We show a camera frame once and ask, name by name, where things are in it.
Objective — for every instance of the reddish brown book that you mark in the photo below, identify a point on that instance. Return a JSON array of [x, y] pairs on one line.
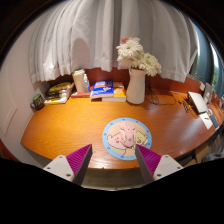
[[80, 94]]

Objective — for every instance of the pale pink computer mouse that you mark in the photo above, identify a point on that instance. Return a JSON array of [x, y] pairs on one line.
[[128, 133]]

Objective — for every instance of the white curtain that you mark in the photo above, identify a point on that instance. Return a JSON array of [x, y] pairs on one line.
[[110, 30]]

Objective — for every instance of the white pitcher vase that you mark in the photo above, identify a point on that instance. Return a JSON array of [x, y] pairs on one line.
[[136, 88]]

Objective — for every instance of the cream tumbler with lid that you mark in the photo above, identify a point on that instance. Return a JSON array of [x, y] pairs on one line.
[[78, 81]]

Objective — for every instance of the dark mug with green inside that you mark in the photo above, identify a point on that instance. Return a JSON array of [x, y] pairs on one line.
[[37, 101]]

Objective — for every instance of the yellow and black book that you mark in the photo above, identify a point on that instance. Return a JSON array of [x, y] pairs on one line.
[[60, 86]]

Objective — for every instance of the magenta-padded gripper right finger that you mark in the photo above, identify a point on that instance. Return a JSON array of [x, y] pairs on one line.
[[150, 160]]

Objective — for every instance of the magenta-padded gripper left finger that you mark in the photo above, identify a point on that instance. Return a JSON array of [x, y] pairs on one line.
[[78, 160]]

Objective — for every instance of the white paper sheet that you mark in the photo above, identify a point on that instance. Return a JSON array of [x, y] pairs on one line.
[[206, 120]]

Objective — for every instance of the orange book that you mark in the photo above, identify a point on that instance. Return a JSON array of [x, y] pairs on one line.
[[119, 91]]

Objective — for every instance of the white daisy bouquet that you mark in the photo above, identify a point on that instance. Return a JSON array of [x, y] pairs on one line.
[[133, 51]]

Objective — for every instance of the white laptop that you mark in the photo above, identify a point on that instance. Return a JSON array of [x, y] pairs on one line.
[[198, 101]]

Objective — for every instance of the round cartoon mouse pad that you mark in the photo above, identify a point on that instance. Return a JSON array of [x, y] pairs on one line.
[[111, 140]]

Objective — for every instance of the clear spray bottle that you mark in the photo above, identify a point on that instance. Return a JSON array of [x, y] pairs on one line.
[[86, 86]]

